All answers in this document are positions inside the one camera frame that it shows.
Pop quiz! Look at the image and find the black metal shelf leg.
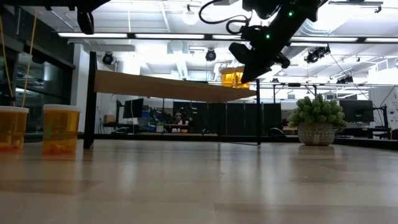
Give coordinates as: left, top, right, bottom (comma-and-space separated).
82, 51, 98, 150

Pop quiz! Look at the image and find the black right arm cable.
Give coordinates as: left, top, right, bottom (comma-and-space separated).
198, 0, 253, 35

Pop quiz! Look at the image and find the black room divider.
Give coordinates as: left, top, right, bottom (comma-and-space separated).
172, 101, 282, 136

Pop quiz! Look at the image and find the person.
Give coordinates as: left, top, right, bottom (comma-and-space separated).
172, 111, 186, 125

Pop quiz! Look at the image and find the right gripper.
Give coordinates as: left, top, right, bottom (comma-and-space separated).
229, 42, 290, 85

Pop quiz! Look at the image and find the black computer monitor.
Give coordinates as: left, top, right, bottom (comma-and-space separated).
338, 99, 375, 123
123, 98, 145, 119

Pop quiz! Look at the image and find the orange medicine bottle white cap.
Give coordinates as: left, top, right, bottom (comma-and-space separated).
42, 104, 81, 157
0, 106, 30, 151
220, 66, 251, 90

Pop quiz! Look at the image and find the wooden shelf board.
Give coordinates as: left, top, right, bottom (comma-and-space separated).
95, 69, 257, 103

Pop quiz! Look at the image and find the green plant in patterned pot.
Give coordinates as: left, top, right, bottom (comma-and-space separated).
287, 94, 348, 147

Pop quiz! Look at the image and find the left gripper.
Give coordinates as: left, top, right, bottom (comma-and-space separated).
76, 0, 111, 35

